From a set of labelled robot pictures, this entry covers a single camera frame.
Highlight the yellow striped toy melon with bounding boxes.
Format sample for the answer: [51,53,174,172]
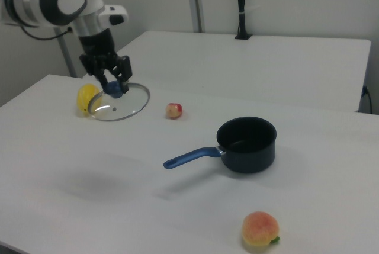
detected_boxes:
[76,83,102,118]

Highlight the glass lid with blue knob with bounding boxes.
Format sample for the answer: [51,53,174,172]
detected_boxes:
[88,79,151,122]

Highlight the red toy wax apple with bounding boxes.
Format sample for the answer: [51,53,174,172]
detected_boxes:
[165,102,184,120]

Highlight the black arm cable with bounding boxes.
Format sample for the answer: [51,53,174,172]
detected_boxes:
[19,24,74,41]

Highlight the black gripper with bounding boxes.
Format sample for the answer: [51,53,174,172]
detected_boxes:
[78,27,133,94]

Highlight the black wall cable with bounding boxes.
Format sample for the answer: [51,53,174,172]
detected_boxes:
[362,85,375,115]

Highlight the black camera stand pole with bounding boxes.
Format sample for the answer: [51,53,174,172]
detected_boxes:
[234,0,253,40]

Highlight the orange yellow toy peach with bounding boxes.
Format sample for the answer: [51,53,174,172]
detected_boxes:
[241,211,281,248]

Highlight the dark saucepan with blue handle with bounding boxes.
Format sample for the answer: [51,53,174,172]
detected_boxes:
[163,117,278,174]

